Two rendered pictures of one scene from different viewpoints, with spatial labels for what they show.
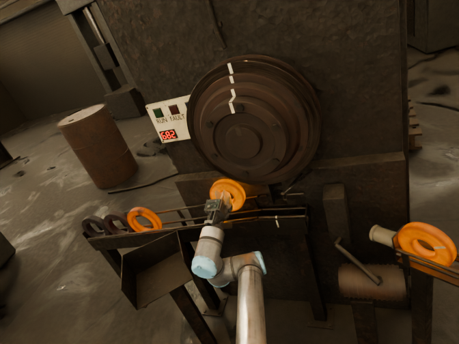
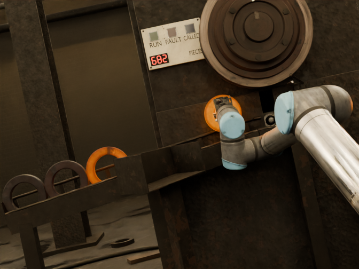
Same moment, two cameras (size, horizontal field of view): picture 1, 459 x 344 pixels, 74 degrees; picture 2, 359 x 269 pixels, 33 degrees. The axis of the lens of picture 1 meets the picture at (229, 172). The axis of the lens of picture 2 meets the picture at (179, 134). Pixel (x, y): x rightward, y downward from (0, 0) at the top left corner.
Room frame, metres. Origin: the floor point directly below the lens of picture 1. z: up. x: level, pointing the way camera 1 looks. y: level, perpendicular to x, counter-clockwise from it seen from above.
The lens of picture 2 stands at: (-1.04, 1.38, 0.76)
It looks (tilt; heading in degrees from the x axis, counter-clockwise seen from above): 0 degrees down; 332
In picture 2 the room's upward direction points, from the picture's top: 12 degrees counter-clockwise
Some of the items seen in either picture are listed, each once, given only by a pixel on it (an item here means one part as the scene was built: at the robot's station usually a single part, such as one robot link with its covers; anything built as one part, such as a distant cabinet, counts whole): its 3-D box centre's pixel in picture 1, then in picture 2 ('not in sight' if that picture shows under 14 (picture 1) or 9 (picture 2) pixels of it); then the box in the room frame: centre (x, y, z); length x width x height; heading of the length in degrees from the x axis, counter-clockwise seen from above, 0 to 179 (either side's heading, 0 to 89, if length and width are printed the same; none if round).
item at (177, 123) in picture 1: (179, 119); (174, 44); (1.25, 0.12, 1.15); 0.26 x 0.02 x 0.18; 62
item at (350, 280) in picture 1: (374, 312); not in sight; (0.72, -0.36, 0.27); 0.22 x 0.13 x 0.53; 62
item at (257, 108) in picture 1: (244, 139); (258, 27); (0.91, -0.08, 1.11); 0.28 x 0.06 x 0.28; 62
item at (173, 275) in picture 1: (183, 308); (176, 244); (1.00, 0.43, 0.36); 0.26 x 0.20 x 0.72; 97
